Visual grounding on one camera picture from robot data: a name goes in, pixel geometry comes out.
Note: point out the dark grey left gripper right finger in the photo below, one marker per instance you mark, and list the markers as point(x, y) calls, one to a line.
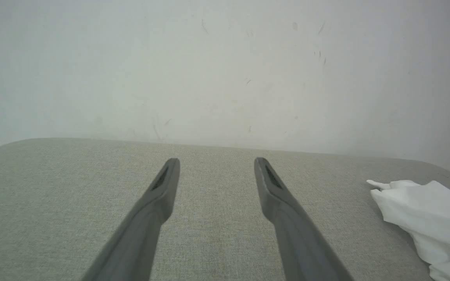
point(299, 238)

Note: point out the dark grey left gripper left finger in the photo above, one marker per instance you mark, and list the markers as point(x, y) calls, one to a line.
point(143, 230)

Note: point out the white garment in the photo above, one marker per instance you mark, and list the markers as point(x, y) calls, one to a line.
point(436, 222)

